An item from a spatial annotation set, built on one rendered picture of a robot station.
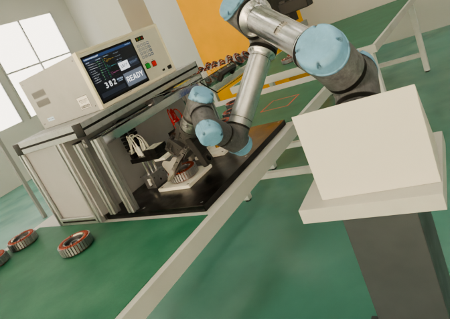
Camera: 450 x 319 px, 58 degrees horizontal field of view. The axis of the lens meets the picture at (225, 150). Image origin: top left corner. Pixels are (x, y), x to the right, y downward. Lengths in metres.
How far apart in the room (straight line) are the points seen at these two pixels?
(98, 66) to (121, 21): 4.06
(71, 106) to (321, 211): 0.99
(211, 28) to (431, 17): 3.00
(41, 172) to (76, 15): 8.14
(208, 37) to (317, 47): 4.46
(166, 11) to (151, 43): 6.36
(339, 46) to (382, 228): 0.45
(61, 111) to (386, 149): 1.16
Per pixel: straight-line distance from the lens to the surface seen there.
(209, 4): 5.32
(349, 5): 6.60
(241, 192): 1.31
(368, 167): 0.97
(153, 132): 1.77
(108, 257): 1.27
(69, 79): 1.54
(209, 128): 1.18
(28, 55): 8.93
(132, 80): 1.59
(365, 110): 0.92
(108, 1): 5.63
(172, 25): 8.06
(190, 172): 1.44
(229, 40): 5.28
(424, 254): 1.13
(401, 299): 1.23
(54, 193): 1.72
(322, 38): 1.01
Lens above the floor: 1.23
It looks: 16 degrees down
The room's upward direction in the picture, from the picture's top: 24 degrees counter-clockwise
